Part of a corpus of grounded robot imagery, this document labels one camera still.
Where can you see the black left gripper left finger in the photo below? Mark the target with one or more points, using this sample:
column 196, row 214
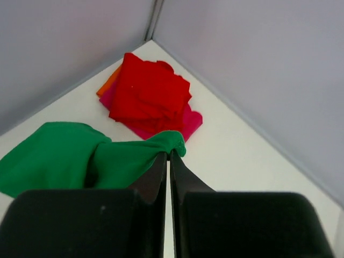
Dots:
column 90, row 222

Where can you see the green t shirt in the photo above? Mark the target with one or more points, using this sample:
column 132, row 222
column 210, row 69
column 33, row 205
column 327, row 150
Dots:
column 66, row 155

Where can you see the pink folded t shirt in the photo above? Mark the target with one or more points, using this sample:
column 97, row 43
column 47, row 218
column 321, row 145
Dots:
column 192, row 120

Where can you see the orange folded t shirt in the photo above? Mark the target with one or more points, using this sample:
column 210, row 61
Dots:
column 108, row 83

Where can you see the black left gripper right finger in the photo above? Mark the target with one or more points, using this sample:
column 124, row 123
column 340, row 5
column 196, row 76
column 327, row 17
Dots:
column 209, row 223

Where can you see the red folded t shirt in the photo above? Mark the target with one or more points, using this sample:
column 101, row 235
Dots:
column 149, row 95

